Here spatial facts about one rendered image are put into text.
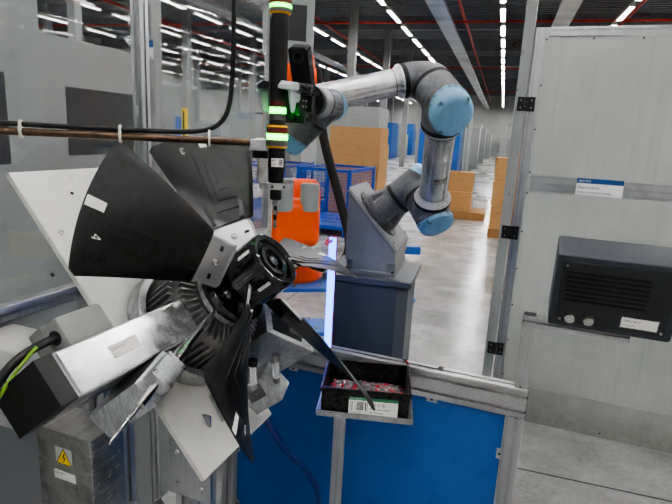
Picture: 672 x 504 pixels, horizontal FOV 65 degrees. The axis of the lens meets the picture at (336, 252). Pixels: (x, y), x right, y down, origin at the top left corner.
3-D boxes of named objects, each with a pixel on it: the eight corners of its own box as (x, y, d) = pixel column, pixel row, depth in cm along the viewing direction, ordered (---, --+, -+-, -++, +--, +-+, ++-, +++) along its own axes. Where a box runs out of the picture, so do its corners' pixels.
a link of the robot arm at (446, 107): (436, 205, 183) (456, 62, 141) (454, 236, 174) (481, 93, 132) (403, 213, 181) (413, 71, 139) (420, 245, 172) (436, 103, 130)
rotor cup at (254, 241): (191, 283, 99) (237, 247, 94) (219, 250, 112) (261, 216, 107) (243, 337, 103) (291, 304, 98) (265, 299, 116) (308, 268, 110)
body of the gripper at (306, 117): (304, 122, 110) (326, 124, 121) (305, 79, 108) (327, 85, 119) (271, 121, 113) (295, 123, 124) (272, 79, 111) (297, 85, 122)
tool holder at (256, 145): (250, 189, 105) (251, 139, 103) (247, 185, 112) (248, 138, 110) (295, 190, 108) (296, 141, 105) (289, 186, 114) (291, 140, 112)
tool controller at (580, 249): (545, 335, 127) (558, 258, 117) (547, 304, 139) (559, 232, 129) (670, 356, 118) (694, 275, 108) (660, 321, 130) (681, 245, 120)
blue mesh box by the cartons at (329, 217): (292, 232, 787) (294, 165, 765) (323, 220, 902) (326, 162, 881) (348, 238, 758) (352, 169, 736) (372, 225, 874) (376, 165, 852)
